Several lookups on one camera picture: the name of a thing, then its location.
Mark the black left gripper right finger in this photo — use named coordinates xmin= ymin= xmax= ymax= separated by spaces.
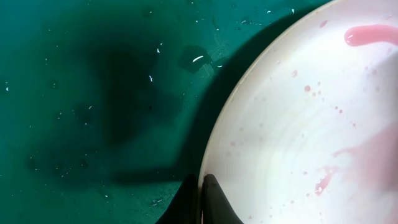
xmin=201 ymin=174 xmax=243 ymax=224

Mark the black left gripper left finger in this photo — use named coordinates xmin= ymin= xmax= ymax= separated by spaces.
xmin=156 ymin=175 xmax=198 ymax=224

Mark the pink plate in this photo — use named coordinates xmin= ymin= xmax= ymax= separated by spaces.
xmin=200 ymin=0 xmax=397 ymax=223

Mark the teal plastic tray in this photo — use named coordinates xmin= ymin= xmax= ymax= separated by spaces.
xmin=1 ymin=0 xmax=322 ymax=223

